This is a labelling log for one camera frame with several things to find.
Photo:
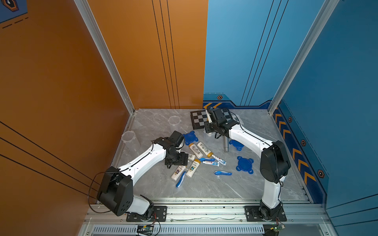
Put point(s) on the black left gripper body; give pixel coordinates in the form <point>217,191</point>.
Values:
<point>178,158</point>

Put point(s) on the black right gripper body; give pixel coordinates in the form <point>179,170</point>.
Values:
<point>211,127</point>

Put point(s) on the white bottle orange cap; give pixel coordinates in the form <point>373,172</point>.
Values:
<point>205,150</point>
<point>196,150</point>
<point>196,163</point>
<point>178,172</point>

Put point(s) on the blue toothbrush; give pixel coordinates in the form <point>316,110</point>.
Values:
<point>206,159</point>
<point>181,179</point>
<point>222,173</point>

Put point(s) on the blue lid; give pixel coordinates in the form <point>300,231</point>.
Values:
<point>190,138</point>
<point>239,146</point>
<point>245,165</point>

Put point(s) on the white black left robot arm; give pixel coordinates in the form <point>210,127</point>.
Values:
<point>116,188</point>

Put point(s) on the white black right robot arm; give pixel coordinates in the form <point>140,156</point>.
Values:
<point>274,160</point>

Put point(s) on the silver microphone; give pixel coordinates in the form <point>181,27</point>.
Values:
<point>226,143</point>

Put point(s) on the small white card box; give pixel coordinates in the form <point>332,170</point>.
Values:
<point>238,119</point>

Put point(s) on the black white checkerboard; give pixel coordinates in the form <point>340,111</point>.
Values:
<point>199,117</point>

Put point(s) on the blue lid by microphone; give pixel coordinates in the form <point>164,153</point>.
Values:
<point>239,146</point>

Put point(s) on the clear plastic container back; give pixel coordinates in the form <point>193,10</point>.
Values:
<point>175,124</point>

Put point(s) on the clear plastic container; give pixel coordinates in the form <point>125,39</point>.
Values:
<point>175,124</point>
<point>130,140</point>

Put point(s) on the clear plastic container left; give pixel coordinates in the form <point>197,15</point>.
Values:
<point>130,140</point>

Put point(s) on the green circuit board left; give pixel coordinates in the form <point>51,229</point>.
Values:
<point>145,230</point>

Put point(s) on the circuit board right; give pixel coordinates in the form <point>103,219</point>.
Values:
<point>273,230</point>

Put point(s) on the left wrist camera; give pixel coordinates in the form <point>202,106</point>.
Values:
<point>176,138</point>

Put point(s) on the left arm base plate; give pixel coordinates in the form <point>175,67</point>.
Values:
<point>156,213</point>

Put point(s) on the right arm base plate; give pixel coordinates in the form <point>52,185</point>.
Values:
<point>251,213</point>

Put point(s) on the aluminium front rail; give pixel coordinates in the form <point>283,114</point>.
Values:
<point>232,211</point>

